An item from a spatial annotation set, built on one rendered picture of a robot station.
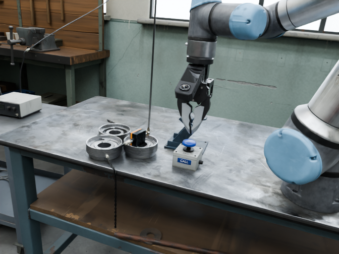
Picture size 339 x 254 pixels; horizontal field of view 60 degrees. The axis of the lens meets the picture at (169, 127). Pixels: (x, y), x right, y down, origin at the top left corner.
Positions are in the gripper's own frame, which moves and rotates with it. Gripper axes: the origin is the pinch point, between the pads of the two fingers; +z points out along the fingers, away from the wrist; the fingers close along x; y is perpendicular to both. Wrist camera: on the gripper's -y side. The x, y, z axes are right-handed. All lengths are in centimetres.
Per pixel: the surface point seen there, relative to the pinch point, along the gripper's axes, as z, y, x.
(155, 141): 7.6, 3.9, 12.0
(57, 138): 10.6, -3.5, 43.4
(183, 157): 7.0, -3.5, 0.4
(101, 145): 8.6, -4.6, 26.0
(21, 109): 18, 28, 90
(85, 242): 91, 32, 61
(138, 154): 8.9, -4.7, 13.6
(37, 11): -23, 150, 188
